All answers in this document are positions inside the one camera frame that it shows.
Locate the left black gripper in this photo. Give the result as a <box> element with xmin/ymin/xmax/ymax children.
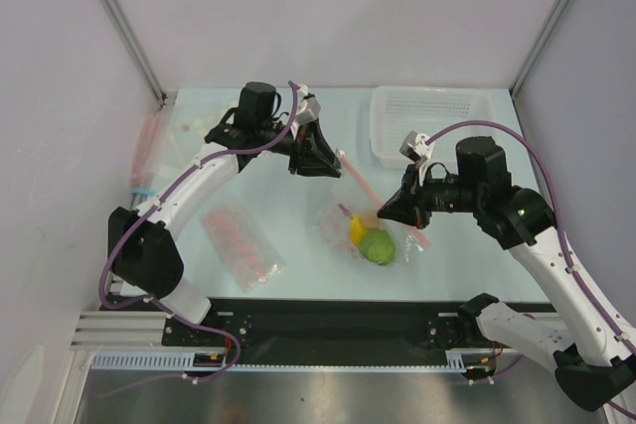
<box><xmin>257</xmin><ymin>118</ymin><xmax>342</xmax><ymax>179</ymax></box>

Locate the beige toy mushroom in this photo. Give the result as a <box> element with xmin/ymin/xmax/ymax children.
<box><xmin>360</xmin><ymin>211</ymin><xmax>382</xmax><ymax>229</ymax></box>

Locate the red toy chili pepper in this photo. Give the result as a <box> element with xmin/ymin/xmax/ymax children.
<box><xmin>338</xmin><ymin>204</ymin><xmax>353</xmax><ymax>217</ymax></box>

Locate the clear strawberry zip bag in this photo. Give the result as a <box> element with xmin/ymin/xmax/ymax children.
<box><xmin>315</xmin><ymin>147</ymin><xmax>433</xmax><ymax>267</ymax></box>

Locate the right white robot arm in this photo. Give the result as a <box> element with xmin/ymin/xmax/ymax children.
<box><xmin>378</xmin><ymin>132</ymin><xmax>635</xmax><ymax>411</ymax></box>

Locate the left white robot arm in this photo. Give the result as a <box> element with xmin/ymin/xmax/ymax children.
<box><xmin>98</xmin><ymin>81</ymin><xmax>342</xmax><ymax>345</ymax></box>

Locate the strawberry zip bag on table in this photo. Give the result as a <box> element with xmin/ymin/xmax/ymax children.
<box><xmin>200</xmin><ymin>201</ymin><xmax>285</xmax><ymax>292</ymax></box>

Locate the white perforated plastic basket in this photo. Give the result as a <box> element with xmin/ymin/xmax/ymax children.
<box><xmin>370</xmin><ymin>85</ymin><xmax>495</xmax><ymax>170</ymax></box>

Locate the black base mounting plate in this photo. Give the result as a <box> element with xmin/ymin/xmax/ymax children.
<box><xmin>98</xmin><ymin>296</ymin><xmax>557</xmax><ymax>366</ymax></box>

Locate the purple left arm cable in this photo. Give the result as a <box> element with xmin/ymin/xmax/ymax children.
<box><xmin>96</xmin><ymin>79</ymin><xmax>305</xmax><ymax>395</ymax></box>

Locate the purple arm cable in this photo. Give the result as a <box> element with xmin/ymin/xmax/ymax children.
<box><xmin>96</xmin><ymin>79</ymin><xmax>305</xmax><ymax>395</ymax></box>
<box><xmin>426</xmin><ymin>119</ymin><xmax>636</xmax><ymax>415</ymax></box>

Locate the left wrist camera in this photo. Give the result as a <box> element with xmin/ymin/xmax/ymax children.
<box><xmin>292</xmin><ymin>84</ymin><xmax>321</xmax><ymax>136</ymax></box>

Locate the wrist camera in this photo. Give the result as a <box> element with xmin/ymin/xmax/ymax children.
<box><xmin>292</xmin><ymin>84</ymin><xmax>321</xmax><ymax>136</ymax></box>
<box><xmin>398</xmin><ymin>131</ymin><xmax>434</xmax><ymax>186</ymax></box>

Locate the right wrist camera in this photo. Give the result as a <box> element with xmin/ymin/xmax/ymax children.
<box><xmin>398</xmin><ymin>131</ymin><xmax>434</xmax><ymax>186</ymax></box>

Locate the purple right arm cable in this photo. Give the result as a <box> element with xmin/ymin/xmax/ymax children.
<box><xmin>426</xmin><ymin>119</ymin><xmax>636</xmax><ymax>415</ymax></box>

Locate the white slotted cable duct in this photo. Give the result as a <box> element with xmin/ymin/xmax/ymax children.
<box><xmin>91</xmin><ymin>351</ymin><xmax>488</xmax><ymax>373</ymax></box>

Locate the aluminium frame rail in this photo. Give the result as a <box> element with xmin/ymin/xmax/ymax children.
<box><xmin>71</xmin><ymin>311</ymin><xmax>166</xmax><ymax>351</ymax></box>

